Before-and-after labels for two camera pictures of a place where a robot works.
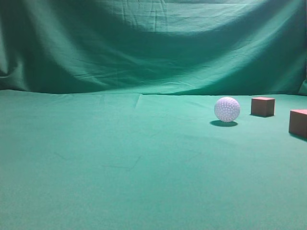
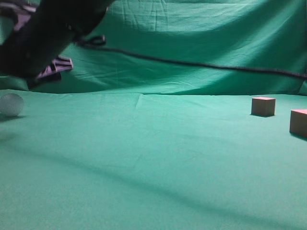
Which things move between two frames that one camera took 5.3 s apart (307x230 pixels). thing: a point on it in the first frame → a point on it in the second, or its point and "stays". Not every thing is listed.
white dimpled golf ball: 227,109 → 11,104
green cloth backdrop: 107,117 stays
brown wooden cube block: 263,106 stays
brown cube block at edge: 298,122 stays
